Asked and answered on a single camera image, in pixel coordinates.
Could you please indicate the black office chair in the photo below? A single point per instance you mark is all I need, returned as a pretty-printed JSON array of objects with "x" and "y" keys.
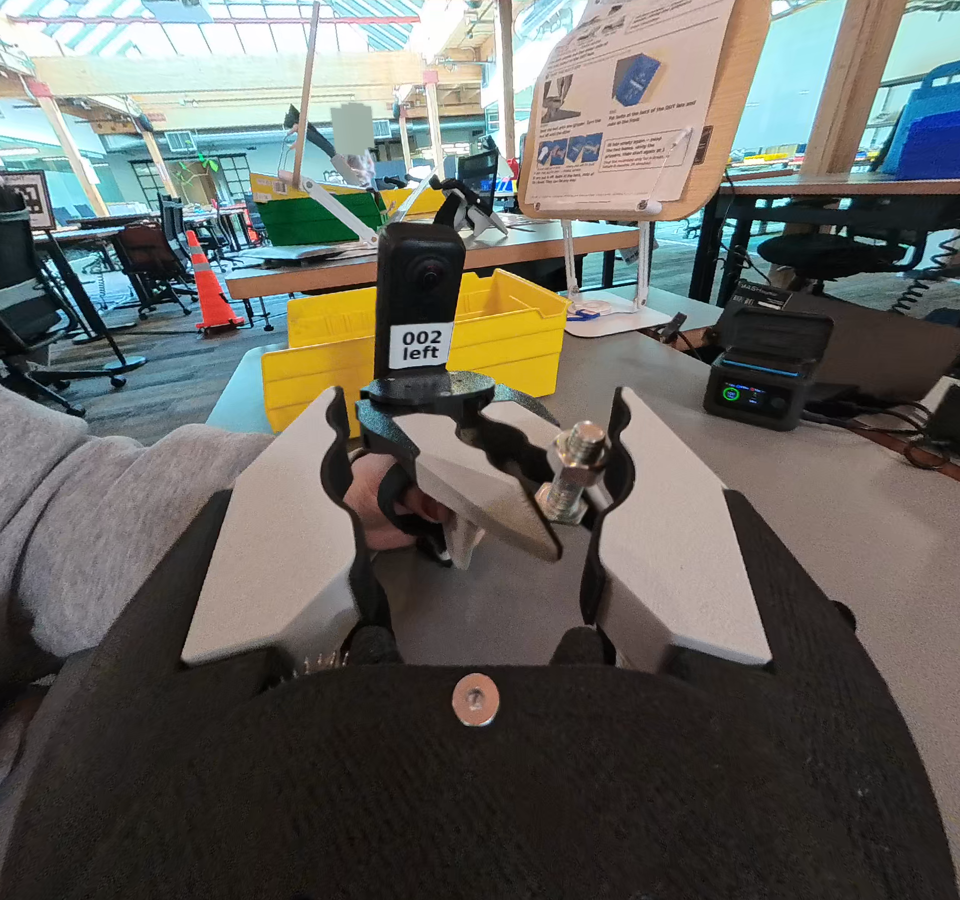
[
  {"x": 150, "y": 255},
  {"x": 30, "y": 293}
]

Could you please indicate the brown desk black frame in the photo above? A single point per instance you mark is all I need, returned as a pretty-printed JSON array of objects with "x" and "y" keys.
[{"x": 862, "y": 186}]

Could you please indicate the small black charger box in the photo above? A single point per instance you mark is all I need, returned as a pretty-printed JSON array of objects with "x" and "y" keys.
[{"x": 945, "y": 428}]

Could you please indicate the person's left hand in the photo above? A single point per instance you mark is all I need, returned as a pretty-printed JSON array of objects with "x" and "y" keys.
[{"x": 367, "y": 510}]

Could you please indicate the orange traffic cone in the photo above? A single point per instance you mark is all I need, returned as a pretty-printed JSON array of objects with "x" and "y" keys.
[{"x": 214, "y": 300}]

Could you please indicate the black framed tag sign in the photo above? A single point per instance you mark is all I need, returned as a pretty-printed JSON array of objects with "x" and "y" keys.
[{"x": 26, "y": 199}]

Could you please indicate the wooden post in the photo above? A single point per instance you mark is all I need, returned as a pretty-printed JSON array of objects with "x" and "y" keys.
[{"x": 862, "y": 53}]

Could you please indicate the printed instruction sheet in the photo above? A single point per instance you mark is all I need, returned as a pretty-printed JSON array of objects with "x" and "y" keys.
[{"x": 637, "y": 128}]

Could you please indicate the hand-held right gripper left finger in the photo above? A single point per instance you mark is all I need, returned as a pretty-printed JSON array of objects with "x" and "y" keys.
[{"x": 285, "y": 525}]

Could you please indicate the silver hex nut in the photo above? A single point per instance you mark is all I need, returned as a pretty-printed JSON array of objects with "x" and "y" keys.
[{"x": 570, "y": 473}]

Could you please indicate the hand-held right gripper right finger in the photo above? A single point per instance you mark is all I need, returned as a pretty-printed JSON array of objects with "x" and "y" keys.
[{"x": 675, "y": 540}]

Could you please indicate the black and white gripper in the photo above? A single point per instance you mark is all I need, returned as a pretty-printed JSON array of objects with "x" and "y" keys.
[{"x": 469, "y": 207}]

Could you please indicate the silver bolt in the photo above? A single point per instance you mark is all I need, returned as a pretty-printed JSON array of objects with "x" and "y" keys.
[{"x": 589, "y": 441}]

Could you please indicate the wooden document holder stand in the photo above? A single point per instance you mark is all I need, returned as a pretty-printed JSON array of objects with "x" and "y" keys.
[{"x": 739, "y": 90}]

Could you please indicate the person's left forearm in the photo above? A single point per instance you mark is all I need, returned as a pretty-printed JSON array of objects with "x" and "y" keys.
[{"x": 112, "y": 510}]

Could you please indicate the black battery charging case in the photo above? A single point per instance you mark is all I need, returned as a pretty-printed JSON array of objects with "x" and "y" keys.
[{"x": 757, "y": 390}]

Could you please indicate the black round stool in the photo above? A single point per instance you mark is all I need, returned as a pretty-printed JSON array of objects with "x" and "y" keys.
[{"x": 825, "y": 255}]

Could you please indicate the green plastic bin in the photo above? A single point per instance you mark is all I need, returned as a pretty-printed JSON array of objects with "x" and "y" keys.
[{"x": 315, "y": 222}]

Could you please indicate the long wooden table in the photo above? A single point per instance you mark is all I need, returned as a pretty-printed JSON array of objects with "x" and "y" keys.
[{"x": 525, "y": 248}]

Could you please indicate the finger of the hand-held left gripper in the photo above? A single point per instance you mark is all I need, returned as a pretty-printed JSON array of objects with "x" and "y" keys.
[
  {"x": 514, "y": 414},
  {"x": 480, "y": 495}
]

